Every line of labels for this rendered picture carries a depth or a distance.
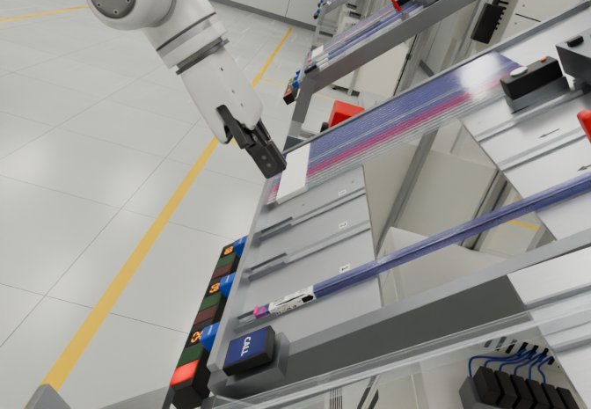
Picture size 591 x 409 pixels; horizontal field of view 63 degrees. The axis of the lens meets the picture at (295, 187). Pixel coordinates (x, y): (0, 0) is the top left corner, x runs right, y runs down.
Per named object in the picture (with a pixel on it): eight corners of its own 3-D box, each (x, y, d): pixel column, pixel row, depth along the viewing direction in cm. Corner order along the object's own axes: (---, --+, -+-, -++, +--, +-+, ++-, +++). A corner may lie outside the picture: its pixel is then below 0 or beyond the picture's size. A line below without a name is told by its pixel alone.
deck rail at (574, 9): (288, 178, 115) (275, 157, 113) (289, 175, 117) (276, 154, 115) (597, 29, 97) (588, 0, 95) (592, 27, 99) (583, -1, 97)
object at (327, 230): (237, 390, 54) (221, 371, 53) (288, 167, 114) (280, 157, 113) (392, 333, 49) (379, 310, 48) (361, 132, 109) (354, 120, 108)
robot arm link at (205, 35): (170, 45, 62) (184, 65, 63) (146, 56, 54) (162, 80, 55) (223, 10, 60) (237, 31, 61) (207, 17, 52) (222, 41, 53)
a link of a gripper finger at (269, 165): (239, 135, 62) (266, 178, 64) (235, 144, 59) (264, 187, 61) (260, 123, 61) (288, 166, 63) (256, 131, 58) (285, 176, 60)
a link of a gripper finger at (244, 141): (208, 86, 57) (232, 104, 62) (228, 142, 54) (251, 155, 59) (216, 82, 57) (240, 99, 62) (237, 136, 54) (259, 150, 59)
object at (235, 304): (239, 409, 56) (205, 366, 53) (288, 178, 115) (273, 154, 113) (248, 405, 55) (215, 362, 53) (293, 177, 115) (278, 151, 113)
